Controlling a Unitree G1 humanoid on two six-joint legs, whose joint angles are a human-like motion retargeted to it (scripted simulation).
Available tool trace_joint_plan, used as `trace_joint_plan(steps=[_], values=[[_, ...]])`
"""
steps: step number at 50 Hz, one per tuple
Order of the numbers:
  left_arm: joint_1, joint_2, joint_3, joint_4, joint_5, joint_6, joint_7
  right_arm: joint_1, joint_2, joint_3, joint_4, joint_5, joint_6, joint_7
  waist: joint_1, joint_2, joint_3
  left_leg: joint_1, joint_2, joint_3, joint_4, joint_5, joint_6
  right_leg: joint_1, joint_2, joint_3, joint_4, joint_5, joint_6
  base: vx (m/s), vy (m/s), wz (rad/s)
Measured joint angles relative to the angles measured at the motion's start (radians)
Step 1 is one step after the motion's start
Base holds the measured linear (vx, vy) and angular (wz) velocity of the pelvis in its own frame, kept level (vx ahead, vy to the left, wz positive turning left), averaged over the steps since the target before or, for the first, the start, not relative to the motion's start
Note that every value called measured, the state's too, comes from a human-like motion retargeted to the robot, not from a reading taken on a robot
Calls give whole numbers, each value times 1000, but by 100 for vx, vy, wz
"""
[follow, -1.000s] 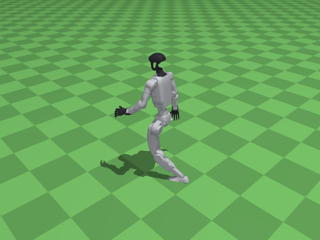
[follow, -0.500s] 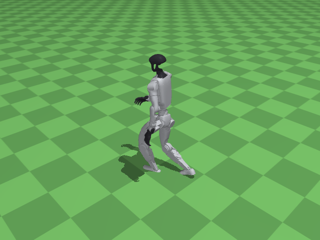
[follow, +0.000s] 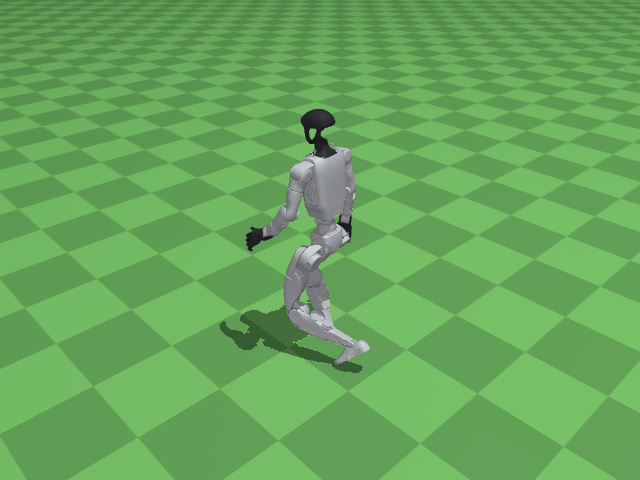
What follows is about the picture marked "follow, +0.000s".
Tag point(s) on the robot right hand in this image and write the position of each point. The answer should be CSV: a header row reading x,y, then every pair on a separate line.
x,y
346,226

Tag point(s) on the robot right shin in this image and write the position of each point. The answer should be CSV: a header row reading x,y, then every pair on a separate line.
x,y
318,296

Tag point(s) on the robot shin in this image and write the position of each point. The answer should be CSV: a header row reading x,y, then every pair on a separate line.
x,y
316,325
318,296

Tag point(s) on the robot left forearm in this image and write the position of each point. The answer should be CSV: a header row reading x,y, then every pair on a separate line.
x,y
276,225

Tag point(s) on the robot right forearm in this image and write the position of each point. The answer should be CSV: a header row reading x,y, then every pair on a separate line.
x,y
348,208

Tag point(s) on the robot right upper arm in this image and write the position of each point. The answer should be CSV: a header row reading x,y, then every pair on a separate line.
x,y
350,179

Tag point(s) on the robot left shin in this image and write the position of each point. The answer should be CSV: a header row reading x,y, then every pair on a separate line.
x,y
316,325

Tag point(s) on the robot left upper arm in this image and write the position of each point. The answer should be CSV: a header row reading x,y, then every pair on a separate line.
x,y
300,175

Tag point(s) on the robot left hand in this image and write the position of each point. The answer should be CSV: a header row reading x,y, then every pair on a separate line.
x,y
255,237

